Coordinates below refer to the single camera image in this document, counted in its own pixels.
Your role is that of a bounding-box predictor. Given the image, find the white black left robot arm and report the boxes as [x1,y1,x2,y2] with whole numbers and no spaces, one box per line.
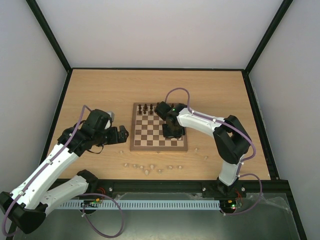
[0,109,129,237]

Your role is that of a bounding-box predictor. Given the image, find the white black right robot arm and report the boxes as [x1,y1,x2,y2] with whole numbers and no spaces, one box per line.
[154,101,252,196]

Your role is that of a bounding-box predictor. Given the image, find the wooden chess board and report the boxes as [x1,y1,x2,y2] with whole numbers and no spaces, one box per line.
[129,102,188,152]

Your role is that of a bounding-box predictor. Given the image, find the left controller circuit board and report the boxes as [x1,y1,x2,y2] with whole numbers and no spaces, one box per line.
[80,198,103,208]

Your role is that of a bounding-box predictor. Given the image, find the controller circuit board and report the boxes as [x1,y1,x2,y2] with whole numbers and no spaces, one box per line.
[226,198,244,210]
[80,198,103,208]

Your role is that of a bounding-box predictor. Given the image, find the right controller circuit board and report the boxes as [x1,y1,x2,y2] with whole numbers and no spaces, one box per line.
[226,198,244,210]

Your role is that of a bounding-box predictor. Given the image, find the dark knight back row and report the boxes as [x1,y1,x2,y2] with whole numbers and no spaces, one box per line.
[143,103,148,111]

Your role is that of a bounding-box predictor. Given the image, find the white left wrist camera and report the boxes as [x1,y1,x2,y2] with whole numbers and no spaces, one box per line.
[104,111,115,130]

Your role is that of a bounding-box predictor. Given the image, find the black front mounting rail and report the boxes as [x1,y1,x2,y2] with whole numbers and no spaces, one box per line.
[57,178,291,201]

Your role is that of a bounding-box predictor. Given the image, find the white slotted cable duct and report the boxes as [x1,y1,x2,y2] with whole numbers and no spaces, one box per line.
[58,199,221,211]

